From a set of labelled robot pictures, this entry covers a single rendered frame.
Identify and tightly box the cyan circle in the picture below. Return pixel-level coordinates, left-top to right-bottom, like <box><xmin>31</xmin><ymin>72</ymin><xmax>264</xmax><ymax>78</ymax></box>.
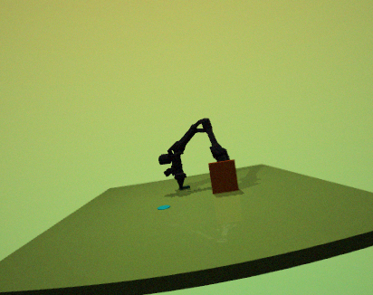
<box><xmin>157</xmin><ymin>205</ymin><xmax>170</xmax><ymax>210</ymax></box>

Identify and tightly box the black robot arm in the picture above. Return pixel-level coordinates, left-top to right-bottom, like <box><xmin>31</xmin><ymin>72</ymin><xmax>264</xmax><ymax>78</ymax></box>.
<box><xmin>158</xmin><ymin>118</ymin><xmax>230</xmax><ymax>176</ymax></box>

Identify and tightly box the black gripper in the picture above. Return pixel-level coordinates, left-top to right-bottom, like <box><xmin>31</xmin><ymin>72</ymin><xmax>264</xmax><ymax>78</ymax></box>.
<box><xmin>172</xmin><ymin>162</ymin><xmax>187</xmax><ymax>189</ymax></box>

